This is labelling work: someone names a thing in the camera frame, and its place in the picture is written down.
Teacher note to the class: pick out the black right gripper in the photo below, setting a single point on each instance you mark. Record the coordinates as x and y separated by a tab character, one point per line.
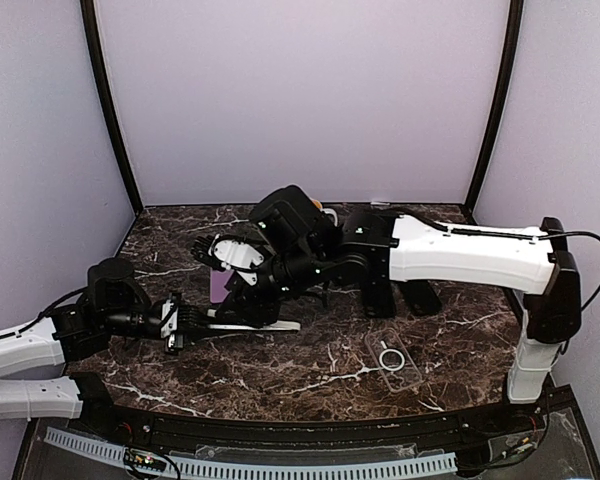
251	311

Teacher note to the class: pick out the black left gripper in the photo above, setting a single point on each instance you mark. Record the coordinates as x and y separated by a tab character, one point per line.
186	315

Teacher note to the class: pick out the black phone white case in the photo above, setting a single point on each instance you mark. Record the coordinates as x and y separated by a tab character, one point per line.
224	323

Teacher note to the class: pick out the black phone dark case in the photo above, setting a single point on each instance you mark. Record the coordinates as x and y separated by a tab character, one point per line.
218	281

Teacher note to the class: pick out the clear magsafe phone case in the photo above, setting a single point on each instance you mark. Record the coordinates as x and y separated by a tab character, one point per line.
391	357

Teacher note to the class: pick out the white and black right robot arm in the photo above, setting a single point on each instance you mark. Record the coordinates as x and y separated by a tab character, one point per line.
302	245

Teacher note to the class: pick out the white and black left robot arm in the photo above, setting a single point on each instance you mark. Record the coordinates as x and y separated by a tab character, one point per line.
77	326

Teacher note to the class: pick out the white spotted mug orange inside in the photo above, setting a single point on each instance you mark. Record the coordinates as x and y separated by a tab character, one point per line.
325	207

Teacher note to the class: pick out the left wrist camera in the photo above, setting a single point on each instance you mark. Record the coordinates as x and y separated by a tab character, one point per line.
169	320

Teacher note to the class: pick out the white slotted cable duct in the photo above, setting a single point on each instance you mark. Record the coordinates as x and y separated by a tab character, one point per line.
145	463

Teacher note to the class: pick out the black left frame post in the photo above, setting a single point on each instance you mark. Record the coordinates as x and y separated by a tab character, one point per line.
108	109

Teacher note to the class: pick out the black frame post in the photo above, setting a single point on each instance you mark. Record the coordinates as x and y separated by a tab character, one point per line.
501	89
108	109

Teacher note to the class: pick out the black right frame post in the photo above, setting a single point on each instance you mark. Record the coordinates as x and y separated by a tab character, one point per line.
501	89

